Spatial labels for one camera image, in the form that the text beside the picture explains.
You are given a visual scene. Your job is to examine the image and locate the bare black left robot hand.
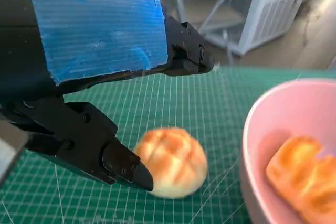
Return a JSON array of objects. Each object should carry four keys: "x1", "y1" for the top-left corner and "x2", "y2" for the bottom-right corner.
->
[{"x1": 0, "y1": 0, "x2": 215, "y2": 192}]

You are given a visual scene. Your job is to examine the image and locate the round toy bread bun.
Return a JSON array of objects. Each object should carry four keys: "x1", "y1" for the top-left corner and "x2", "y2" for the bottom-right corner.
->
[{"x1": 133, "y1": 128, "x2": 208, "y2": 199}]

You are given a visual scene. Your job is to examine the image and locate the pink bowl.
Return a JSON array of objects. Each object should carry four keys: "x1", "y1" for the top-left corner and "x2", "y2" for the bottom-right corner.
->
[{"x1": 240, "y1": 79, "x2": 336, "y2": 224}]

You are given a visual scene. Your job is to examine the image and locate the rectangular toy bread loaf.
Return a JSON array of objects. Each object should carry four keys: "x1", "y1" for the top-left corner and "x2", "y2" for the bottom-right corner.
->
[{"x1": 265, "y1": 135, "x2": 336, "y2": 224}]

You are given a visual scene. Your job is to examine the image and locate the green cutting mat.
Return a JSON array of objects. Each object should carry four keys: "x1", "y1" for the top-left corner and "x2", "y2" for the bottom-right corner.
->
[{"x1": 0, "y1": 65, "x2": 336, "y2": 224}]

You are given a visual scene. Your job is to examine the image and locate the white perforated cabinet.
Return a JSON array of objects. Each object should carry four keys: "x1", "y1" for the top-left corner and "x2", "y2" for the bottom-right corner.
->
[{"x1": 230, "y1": 0, "x2": 318, "y2": 57}]

